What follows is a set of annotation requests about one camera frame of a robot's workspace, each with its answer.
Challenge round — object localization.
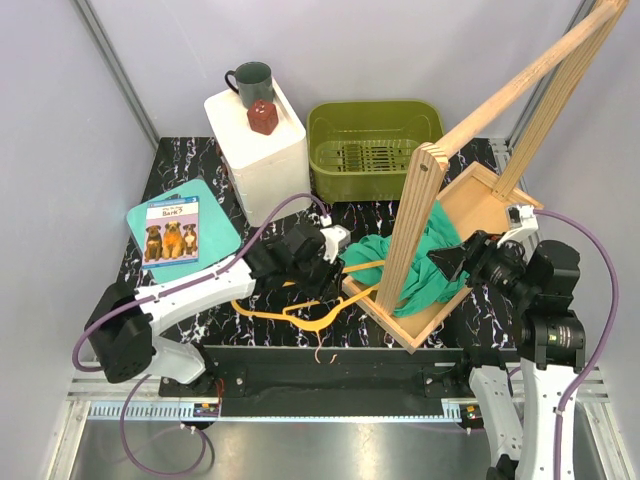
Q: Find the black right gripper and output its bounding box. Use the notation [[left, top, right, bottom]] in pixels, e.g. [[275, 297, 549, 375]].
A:
[[426, 228, 537, 303]]

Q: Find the green tank top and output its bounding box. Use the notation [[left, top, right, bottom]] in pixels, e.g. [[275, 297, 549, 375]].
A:
[[340, 201, 468, 317]]

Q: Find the yellow clothes hanger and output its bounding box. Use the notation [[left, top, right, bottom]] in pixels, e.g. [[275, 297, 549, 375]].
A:
[[231, 283, 380, 364]]

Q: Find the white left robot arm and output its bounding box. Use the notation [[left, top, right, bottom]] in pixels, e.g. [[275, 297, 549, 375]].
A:
[[83, 224, 351, 396]]

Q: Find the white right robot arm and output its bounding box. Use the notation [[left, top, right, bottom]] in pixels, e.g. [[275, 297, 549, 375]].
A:
[[428, 230, 586, 479]]

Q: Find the wooden clothes rack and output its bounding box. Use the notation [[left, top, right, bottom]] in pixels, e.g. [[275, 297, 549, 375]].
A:
[[343, 1, 627, 353]]

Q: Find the white foam block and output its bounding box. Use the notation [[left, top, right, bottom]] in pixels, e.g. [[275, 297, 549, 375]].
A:
[[204, 83, 311, 227]]

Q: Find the olive green plastic basket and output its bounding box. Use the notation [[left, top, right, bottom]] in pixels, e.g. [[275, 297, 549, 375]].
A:
[[306, 100, 444, 204]]

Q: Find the dog picture book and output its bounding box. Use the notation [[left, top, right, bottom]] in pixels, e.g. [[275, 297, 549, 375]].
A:
[[142, 196, 200, 269]]

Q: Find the red brown die block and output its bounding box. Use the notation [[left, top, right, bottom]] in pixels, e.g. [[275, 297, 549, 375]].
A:
[[247, 100, 279, 135]]

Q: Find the dark green mug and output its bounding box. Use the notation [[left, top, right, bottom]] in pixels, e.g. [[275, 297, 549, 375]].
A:
[[224, 61, 275, 108]]

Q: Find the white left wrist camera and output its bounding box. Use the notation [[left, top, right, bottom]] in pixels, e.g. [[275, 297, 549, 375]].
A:
[[320, 225, 351, 263]]

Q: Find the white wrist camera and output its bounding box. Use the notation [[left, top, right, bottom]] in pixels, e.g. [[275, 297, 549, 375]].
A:
[[497, 204, 539, 247], [320, 225, 351, 263]]

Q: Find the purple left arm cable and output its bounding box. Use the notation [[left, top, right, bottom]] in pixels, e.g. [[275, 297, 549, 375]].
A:
[[72, 193, 334, 474]]

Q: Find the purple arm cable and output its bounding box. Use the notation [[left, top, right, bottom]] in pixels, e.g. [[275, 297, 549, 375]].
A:
[[72, 193, 334, 474], [504, 208, 624, 480]]

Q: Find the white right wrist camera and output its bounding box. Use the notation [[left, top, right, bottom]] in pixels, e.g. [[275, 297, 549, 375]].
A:
[[497, 204, 539, 247]]

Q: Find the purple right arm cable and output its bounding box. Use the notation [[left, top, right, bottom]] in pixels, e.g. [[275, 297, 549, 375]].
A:
[[504, 208, 624, 480]]

